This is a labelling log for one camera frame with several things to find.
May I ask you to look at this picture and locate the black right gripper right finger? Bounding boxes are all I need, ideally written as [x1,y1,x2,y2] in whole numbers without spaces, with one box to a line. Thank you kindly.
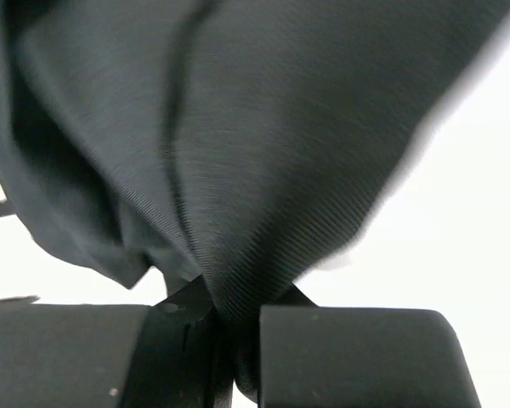
[258,291,480,408]

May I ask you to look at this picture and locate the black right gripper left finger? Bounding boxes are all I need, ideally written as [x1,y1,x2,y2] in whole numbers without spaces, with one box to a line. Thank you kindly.
[0,279,232,408]

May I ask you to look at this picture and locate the black skirt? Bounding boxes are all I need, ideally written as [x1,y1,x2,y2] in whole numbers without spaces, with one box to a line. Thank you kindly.
[0,1,510,406]

